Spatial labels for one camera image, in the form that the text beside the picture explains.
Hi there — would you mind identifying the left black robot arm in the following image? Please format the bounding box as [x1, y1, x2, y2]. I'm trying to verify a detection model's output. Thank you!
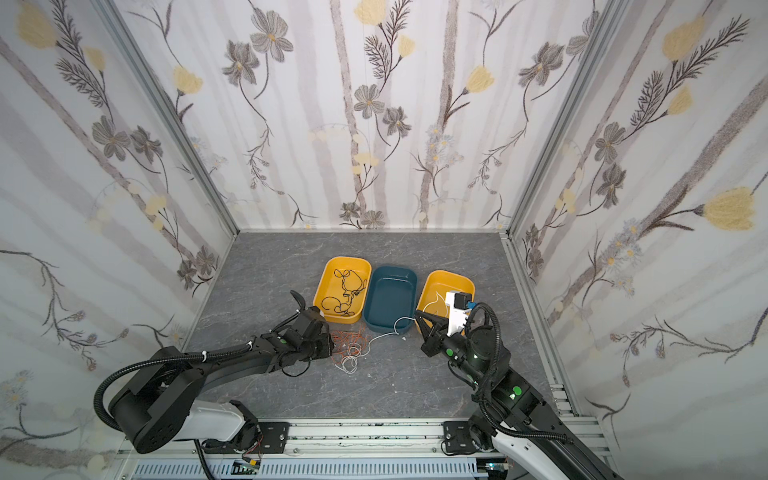
[93, 292, 334, 454]

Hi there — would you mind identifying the yellow plastic bin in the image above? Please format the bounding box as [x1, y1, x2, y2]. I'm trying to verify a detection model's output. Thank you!
[417, 270, 476, 319]
[313, 256, 372, 325]

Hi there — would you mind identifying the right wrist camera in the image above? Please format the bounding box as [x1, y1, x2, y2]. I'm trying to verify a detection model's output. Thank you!
[445, 291, 475, 336]

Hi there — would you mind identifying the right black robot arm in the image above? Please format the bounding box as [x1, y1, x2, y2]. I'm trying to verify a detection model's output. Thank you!
[415, 302, 620, 479]

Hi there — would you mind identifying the right yellow plastic bin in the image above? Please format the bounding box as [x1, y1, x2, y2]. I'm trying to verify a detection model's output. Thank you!
[417, 270, 476, 319]

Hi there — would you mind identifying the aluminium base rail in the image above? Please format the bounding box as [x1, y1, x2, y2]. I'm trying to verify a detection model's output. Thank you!
[113, 418, 619, 480]

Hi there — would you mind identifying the left yellow plastic bin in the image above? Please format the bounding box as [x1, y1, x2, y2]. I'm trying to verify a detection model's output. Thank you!
[313, 256, 372, 325]

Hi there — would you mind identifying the teal plastic bin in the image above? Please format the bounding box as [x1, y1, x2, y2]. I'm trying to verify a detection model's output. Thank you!
[362, 265, 418, 333]

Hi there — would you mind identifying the orange cable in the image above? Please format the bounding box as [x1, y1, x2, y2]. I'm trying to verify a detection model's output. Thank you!
[331, 331, 364, 364]

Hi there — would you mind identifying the white vented cable duct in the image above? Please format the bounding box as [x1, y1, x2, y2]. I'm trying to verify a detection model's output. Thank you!
[133, 459, 488, 480]

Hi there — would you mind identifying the black cable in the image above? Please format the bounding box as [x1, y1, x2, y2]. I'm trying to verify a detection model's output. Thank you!
[319, 268, 370, 318]

